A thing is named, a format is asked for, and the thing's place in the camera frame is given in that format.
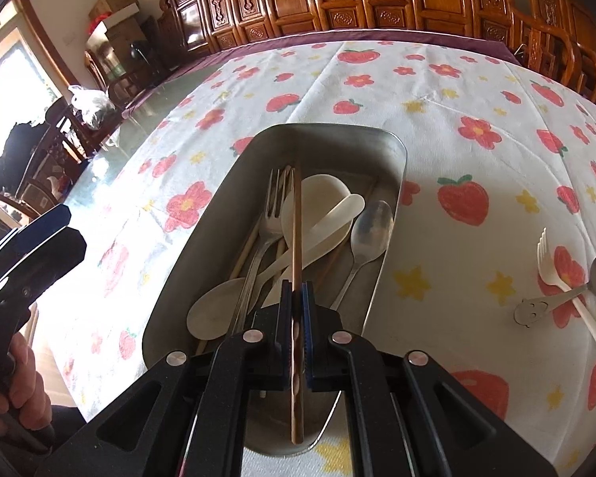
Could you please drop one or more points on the cream plastic fork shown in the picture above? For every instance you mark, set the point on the cream plastic fork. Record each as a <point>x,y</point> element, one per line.
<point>558,271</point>

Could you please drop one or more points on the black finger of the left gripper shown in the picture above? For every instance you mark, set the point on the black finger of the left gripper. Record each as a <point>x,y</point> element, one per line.
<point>46,264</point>

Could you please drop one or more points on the brown wooden chopstick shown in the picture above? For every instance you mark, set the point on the brown wooden chopstick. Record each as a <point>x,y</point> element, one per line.
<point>296,401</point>

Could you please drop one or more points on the dark wooden chair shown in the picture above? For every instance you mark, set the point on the dark wooden chair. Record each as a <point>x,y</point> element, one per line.
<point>41,163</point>

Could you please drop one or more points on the silver metal fork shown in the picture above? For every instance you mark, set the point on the silver metal fork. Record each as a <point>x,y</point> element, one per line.
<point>269,231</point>

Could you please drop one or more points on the cream plastic soup spoon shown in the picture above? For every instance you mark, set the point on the cream plastic soup spoon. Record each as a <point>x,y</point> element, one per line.
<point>328,210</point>

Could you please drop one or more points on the strawberry flower print tablecloth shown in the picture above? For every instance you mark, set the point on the strawberry flower print tablecloth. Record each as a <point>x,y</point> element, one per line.
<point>496,154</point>

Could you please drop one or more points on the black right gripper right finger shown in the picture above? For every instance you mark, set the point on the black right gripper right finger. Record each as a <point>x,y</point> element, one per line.
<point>407,415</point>

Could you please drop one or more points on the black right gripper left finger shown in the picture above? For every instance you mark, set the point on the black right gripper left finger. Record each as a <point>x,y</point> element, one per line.
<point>186,416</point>

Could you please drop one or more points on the person's left hand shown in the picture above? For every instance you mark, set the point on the person's left hand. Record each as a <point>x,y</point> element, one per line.
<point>26,390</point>

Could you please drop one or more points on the grey metal utensil tray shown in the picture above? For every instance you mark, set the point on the grey metal utensil tray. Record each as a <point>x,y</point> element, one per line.
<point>370,161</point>

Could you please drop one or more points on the carved wooden armchair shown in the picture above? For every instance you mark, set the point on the carved wooden armchair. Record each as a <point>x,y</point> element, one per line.
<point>563,45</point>

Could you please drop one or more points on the long carved wooden sofa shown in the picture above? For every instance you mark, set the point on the long carved wooden sofa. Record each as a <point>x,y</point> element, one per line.
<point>195,28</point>

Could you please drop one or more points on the white plastic bag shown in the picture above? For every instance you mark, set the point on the white plastic bag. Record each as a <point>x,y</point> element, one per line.
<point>94,105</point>

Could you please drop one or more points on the smiley handle metal spoon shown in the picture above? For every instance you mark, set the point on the smiley handle metal spoon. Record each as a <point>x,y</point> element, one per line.
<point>528,311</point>

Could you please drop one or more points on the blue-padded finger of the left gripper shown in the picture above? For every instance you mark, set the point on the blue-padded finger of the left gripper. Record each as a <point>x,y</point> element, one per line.
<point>20,242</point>

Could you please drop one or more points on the stacked cardboard boxes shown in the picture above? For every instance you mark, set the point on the stacked cardboard boxes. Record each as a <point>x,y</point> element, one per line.
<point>112,27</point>

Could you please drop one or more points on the plain metal spoon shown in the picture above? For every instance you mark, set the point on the plain metal spoon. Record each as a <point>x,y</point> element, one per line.
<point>370,237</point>

